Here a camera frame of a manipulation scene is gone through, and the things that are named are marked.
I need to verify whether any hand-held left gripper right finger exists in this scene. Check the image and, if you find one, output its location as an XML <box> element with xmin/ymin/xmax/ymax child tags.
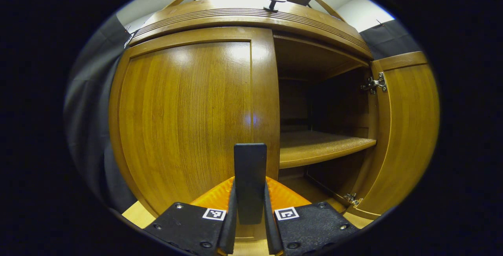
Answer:
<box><xmin>263</xmin><ymin>177</ymin><xmax>359</xmax><ymax>256</ymax></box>

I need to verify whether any metal door hinge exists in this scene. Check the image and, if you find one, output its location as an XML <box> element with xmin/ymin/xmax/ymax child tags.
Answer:
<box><xmin>343</xmin><ymin>192</ymin><xmax>363</xmax><ymax>208</ymax></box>
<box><xmin>360</xmin><ymin>72</ymin><xmax>388</xmax><ymax>94</ymax></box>

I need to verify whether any wooden ribbed drawer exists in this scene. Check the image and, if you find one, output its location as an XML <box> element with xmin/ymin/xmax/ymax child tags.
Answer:
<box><xmin>129</xmin><ymin>0</ymin><xmax>373</xmax><ymax>61</ymax></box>

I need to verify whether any wooden cabinet door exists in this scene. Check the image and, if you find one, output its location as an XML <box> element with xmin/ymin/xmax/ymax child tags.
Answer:
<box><xmin>346</xmin><ymin>51</ymin><xmax>440</xmax><ymax>220</ymax></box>
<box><xmin>109</xmin><ymin>27</ymin><xmax>280</xmax><ymax>241</ymax></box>

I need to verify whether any wooden inner cabinet shelf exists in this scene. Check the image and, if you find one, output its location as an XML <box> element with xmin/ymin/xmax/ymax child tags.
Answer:
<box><xmin>279</xmin><ymin>130</ymin><xmax>377</xmax><ymax>169</ymax></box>

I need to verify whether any wooden double-door shoe cabinet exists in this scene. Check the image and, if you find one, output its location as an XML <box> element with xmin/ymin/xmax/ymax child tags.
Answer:
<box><xmin>126</xmin><ymin>0</ymin><xmax>378</xmax><ymax>245</ymax></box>

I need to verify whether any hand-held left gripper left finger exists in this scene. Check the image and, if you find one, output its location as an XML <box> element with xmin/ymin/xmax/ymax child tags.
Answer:
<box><xmin>143</xmin><ymin>177</ymin><xmax>238</xmax><ymax>256</ymax></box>

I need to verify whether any black door handle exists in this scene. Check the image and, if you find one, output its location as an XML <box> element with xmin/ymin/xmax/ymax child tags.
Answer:
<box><xmin>234</xmin><ymin>143</ymin><xmax>268</xmax><ymax>225</ymax></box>

